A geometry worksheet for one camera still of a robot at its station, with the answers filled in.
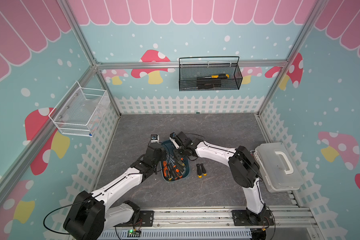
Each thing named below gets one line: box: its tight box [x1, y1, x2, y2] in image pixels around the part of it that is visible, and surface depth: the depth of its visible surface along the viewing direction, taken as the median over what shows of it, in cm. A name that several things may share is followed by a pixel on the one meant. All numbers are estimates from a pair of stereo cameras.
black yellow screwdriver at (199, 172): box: [196, 163, 203, 179], surface depth 91 cm
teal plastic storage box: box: [160, 139, 190, 182], surface depth 89 cm
